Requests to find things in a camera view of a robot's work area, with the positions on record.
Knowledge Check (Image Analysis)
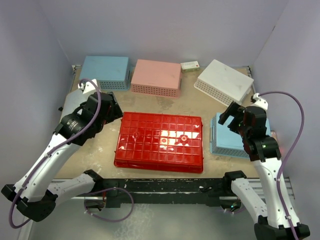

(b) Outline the white perforated basket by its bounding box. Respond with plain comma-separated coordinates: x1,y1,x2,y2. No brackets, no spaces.
194,59,254,106

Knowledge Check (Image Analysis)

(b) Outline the light blue perforated basket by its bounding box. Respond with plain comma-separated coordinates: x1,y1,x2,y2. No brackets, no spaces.
79,56,131,91

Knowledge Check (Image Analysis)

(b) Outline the red plastic tray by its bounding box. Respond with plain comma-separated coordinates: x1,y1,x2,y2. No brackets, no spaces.
113,112,204,174

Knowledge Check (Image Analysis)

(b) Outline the pink perforated basket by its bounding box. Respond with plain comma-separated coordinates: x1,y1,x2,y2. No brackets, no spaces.
131,59,182,99

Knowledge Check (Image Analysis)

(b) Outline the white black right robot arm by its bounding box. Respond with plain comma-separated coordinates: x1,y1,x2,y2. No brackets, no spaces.
218,101,311,240

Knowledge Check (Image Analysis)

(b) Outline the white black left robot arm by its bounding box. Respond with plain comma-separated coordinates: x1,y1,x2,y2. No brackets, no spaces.
1,92,123,222

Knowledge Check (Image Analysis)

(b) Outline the yellow framed whiteboard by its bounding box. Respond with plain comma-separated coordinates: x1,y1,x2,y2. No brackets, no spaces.
60,89,88,120

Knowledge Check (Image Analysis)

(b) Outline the pink capped bottle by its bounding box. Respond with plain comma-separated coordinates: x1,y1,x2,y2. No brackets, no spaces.
270,130,283,155

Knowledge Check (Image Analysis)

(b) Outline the small white green box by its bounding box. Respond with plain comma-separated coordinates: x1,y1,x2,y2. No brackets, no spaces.
180,61,200,73

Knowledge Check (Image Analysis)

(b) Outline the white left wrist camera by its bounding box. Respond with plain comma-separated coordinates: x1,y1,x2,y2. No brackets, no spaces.
77,79,99,98

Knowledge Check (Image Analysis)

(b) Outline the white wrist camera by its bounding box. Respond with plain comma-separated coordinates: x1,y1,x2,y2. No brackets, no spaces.
250,93,269,111
77,79,99,98

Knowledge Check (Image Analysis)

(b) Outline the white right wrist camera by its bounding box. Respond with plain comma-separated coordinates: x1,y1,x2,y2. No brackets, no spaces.
250,93,269,111

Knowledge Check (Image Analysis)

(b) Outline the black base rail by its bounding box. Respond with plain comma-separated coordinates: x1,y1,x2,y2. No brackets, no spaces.
72,177,251,208

